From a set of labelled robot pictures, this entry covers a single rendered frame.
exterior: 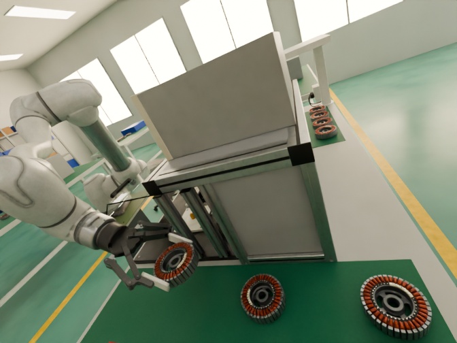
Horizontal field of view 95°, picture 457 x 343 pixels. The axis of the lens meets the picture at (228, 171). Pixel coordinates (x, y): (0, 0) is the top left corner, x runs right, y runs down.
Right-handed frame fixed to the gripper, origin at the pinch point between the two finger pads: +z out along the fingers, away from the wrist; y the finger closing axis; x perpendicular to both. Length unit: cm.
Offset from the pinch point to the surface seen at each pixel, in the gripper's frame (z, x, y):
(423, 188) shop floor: 126, 34, 132
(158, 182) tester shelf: -11.0, -13.2, 11.4
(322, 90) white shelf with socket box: 36, -13, 147
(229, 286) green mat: 14.6, 13.1, 5.3
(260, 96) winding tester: 9.2, -36.5, 25.4
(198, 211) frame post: 0.0, -4.6, 13.5
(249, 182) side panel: 12.1, -19.6, 15.0
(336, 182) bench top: 43, -3, 51
